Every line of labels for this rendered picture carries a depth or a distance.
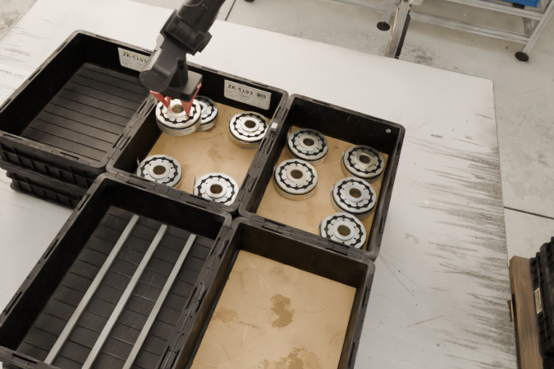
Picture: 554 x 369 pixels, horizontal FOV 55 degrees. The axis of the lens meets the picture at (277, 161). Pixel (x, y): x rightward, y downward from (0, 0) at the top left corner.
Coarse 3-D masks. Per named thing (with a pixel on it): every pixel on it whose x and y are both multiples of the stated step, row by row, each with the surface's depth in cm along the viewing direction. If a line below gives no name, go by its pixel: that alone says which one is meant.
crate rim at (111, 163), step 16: (192, 64) 136; (240, 80) 134; (288, 96) 132; (144, 112) 123; (128, 144) 117; (112, 160) 113; (256, 160) 117; (128, 176) 111; (176, 192) 110; (240, 192) 111; (224, 208) 108
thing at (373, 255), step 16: (304, 96) 132; (288, 112) 128; (352, 112) 130; (400, 128) 129; (272, 144) 121; (400, 144) 125; (256, 176) 114; (240, 208) 109; (384, 208) 113; (272, 224) 107; (384, 224) 110; (320, 240) 106; (368, 256) 105
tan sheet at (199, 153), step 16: (224, 112) 140; (240, 112) 140; (224, 128) 136; (160, 144) 130; (176, 144) 131; (192, 144) 131; (208, 144) 132; (224, 144) 133; (176, 160) 128; (192, 160) 128; (208, 160) 129; (224, 160) 129; (240, 160) 130; (192, 176) 125; (240, 176) 127; (192, 192) 122
